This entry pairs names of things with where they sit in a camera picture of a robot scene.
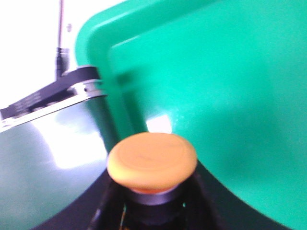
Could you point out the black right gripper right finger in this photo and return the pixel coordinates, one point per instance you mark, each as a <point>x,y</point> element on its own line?
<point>211,206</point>

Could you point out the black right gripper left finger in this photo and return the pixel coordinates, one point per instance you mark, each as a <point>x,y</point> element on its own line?
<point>100,207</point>

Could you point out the yellow push button switch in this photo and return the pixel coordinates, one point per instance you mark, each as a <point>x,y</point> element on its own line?
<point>152,169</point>

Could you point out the green conveyor belt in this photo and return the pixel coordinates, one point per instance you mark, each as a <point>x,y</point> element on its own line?
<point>49,161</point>

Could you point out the green plastic tray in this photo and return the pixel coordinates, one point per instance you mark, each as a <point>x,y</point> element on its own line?
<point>228,75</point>

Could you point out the black conveyor end bracket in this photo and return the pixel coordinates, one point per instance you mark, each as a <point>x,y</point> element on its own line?
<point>56,91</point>

